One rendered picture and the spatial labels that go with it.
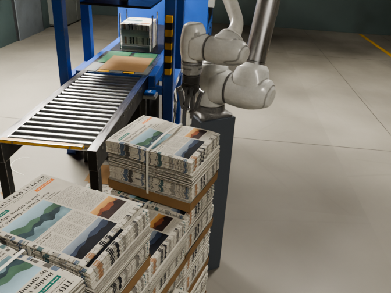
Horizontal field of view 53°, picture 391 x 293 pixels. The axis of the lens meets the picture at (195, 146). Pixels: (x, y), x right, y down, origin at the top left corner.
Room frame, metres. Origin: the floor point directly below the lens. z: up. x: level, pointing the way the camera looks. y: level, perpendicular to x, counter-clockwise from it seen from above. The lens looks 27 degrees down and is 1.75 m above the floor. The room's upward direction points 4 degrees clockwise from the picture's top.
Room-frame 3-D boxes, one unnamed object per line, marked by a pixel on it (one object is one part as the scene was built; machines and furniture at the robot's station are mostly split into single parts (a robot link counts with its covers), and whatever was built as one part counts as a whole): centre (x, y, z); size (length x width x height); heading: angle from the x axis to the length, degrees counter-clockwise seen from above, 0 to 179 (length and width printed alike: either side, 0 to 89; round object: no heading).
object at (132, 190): (1.48, 0.22, 0.86); 0.29 x 0.16 x 0.04; 157
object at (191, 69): (1.64, 0.04, 1.29); 0.09 x 0.09 x 0.06
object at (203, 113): (1.89, -0.05, 1.03); 0.22 x 0.18 x 0.06; 29
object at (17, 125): (2.46, 0.98, 0.74); 1.34 x 0.05 x 0.12; 176
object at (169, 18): (3.07, 0.25, 1.05); 0.05 x 0.05 x 0.45; 86
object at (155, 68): (3.46, 0.67, 0.75); 0.70 x 0.65 x 0.10; 176
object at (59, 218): (0.89, 0.37, 1.06); 0.37 x 0.29 x 0.01; 69
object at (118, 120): (2.43, 0.48, 0.74); 1.34 x 0.05 x 0.12; 176
